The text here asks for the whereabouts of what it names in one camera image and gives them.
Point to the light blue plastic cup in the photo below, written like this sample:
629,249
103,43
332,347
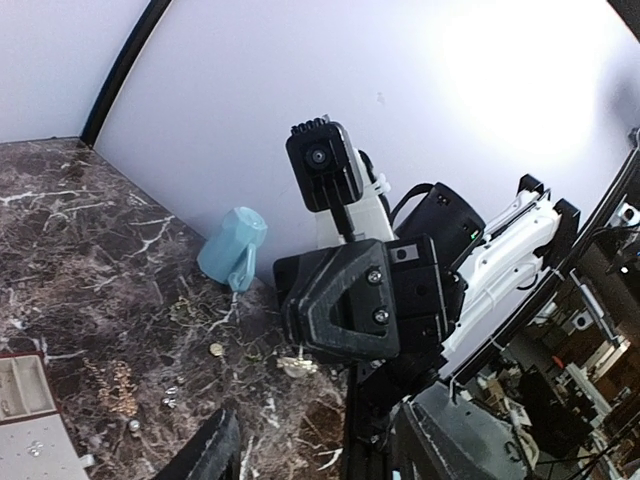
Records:
230,256

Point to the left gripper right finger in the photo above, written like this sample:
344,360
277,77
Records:
383,437

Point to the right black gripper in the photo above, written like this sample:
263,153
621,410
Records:
338,302

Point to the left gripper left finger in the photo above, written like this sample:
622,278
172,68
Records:
212,453

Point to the right black frame post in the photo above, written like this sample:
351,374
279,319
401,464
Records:
121,68

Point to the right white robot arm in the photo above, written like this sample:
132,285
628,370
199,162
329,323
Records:
494,257

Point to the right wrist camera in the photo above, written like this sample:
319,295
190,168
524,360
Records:
338,184

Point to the gold round earring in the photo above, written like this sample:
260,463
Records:
216,350

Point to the white pearl brooch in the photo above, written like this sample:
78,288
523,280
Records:
297,366

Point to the beige jewelry tray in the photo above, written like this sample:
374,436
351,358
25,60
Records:
39,449

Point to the wooden jewelry box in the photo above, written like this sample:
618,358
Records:
26,392

